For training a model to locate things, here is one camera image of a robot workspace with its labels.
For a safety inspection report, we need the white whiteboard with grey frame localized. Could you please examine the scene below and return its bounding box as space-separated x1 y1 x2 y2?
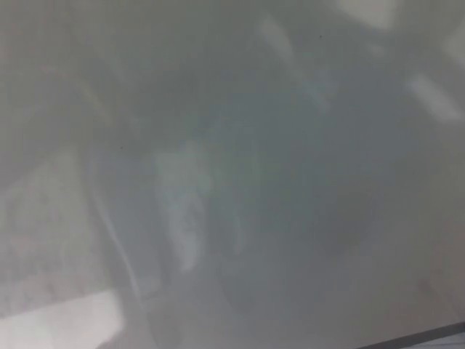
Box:
0 0 465 349

